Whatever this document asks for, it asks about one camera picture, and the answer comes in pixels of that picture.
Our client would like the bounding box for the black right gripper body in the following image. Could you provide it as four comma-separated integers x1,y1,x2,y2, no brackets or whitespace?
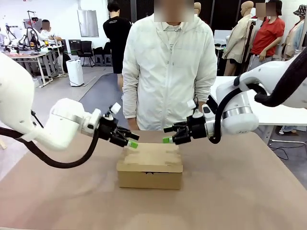
186,115,208,142

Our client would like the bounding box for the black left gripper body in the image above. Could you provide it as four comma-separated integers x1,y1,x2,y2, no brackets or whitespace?
99,114,128,147

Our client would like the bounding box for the brown cardboard box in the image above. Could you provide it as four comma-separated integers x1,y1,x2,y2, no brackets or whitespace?
117,143,183,190

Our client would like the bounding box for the person's right hand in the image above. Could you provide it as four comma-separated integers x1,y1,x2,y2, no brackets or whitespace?
128,117,140,131

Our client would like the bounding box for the person in white jacket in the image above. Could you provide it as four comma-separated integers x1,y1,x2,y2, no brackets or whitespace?
122,13,218,131

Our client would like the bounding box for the white air purifier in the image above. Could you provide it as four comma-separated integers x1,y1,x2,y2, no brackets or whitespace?
66,59,85,87

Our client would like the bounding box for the black office chair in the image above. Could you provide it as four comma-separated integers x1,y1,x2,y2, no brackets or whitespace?
78,40,95,68

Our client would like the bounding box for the standing person in black shirt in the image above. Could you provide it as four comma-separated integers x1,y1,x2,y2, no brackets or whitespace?
103,1,132,91

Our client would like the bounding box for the mannequin in beige coat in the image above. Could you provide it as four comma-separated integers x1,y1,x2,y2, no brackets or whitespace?
222,1,256,77

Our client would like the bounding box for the wooden top desk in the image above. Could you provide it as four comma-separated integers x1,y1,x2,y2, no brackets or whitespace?
4,51,48,88

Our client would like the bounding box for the seated person in white shirt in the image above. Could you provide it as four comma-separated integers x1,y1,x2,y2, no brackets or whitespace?
38,19,62,45

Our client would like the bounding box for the mannequin in red shirt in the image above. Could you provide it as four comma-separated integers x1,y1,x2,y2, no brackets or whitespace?
249,0,286,70

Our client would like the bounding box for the mannequin with bucket hat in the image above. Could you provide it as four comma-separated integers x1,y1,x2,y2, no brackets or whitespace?
280,4,307,62

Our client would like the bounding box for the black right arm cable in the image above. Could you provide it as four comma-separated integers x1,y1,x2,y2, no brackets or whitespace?
208,49,307,144

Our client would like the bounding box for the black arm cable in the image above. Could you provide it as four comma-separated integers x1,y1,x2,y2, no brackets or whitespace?
208,49,307,144
0,126,100,169

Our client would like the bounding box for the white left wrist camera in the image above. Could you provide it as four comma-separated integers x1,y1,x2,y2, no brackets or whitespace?
109,102,122,115

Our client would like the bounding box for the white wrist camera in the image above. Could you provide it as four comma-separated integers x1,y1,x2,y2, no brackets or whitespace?
109,102,122,115
187,99,200,111

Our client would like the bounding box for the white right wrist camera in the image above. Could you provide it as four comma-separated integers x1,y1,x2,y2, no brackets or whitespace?
187,99,200,111

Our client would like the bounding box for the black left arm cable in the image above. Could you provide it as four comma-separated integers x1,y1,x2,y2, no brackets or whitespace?
0,126,100,169

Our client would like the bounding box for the black camera tripod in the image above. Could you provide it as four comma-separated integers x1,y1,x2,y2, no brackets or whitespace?
239,20,256,75

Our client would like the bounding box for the grey wall panel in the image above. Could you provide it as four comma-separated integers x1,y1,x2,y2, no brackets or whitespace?
77,10,99,38

